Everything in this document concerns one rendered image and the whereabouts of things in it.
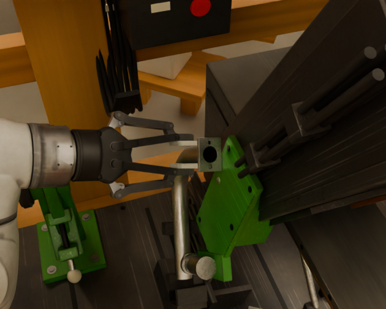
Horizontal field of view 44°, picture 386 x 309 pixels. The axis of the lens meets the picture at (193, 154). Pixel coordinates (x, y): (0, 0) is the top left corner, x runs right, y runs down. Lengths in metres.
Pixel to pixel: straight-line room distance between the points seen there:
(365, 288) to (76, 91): 0.62
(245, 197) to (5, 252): 0.34
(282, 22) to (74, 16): 0.48
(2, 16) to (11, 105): 1.00
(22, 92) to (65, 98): 2.04
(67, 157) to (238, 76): 0.40
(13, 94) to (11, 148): 2.37
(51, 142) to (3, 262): 0.16
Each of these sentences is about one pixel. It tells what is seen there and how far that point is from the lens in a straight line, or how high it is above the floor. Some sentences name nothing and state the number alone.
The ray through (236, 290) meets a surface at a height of 0.96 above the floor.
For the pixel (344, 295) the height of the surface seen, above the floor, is 1.13.
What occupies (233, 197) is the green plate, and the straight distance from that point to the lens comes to 0.75.
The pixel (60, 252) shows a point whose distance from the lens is 0.98.
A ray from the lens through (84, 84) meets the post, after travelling 0.95.
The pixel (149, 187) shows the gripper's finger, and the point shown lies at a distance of 0.74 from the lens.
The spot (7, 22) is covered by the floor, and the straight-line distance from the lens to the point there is 3.68.
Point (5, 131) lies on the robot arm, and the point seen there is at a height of 1.38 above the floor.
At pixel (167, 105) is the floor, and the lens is 2.75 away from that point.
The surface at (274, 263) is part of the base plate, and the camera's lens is 1.06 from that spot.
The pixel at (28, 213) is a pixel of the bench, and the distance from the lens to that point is 1.21.
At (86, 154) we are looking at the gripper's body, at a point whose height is 1.32.
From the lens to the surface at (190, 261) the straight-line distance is 0.85.
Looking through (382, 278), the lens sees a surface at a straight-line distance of 0.82.
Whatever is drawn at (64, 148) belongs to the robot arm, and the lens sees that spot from 0.66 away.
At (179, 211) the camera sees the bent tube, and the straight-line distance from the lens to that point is 0.90.
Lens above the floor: 1.80
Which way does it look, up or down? 47 degrees down
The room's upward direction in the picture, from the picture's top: straight up
